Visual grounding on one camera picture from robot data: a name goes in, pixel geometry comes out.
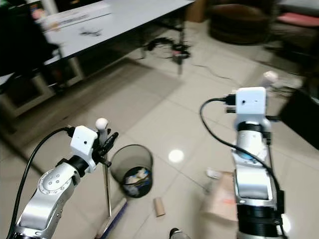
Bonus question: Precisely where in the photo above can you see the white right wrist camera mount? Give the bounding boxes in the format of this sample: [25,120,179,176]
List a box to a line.
[234,87,268,125]

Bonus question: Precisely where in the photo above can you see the white flat box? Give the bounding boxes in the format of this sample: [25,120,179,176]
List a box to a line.
[44,2,113,33]

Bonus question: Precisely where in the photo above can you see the round brown ottoman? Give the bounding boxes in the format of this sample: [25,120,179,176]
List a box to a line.
[208,2,273,45]

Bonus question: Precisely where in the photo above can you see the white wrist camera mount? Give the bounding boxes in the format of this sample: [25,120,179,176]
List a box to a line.
[234,87,268,125]
[70,125,99,160]

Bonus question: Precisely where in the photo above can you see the black robot foot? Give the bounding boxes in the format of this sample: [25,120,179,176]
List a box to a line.
[169,228,188,239]

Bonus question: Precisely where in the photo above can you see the brown cardboard tube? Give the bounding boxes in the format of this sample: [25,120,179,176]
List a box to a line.
[153,196,166,218]

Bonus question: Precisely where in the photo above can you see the pink seat cushion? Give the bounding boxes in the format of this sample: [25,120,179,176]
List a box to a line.
[276,12,319,28]

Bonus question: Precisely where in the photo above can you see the black dustpan with white knob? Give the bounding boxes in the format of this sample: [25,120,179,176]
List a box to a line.
[262,71,319,151]

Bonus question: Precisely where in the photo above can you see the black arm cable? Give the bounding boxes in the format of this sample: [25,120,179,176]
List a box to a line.
[7,126,76,239]
[199,97,282,200]

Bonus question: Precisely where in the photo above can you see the black jacket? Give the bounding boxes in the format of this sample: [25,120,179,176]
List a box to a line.
[0,2,66,76]

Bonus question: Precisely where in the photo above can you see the grey long table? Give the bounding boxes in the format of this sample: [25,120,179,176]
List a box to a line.
[0,0,196,145]

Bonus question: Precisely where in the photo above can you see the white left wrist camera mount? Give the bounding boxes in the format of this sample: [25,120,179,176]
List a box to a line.
[70,125,99,160]

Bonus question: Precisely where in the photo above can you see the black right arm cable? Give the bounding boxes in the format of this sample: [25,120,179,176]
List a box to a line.
[199,97,282,200]

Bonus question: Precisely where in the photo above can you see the black mesh trash bin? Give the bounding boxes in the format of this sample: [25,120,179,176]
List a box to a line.
[110,144,154,199]

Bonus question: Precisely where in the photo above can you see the brown paper bag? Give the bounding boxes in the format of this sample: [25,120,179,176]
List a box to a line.
[201,172,239,223]

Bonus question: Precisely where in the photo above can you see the black tangled cable bundle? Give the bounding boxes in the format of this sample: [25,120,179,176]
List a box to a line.
[144,36,191,64]

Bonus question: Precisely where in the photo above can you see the broom with white knob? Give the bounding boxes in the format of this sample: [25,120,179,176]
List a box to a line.
[95,118,128,239]

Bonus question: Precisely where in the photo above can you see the dark eyeglasses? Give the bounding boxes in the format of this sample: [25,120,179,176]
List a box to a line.
[79,27,103,37]

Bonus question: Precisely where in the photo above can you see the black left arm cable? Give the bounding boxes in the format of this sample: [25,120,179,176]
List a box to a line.
[7,126,76,239]

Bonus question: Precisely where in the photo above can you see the small white paper scrap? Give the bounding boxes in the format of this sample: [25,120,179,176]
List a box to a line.
[205,169,223,179]

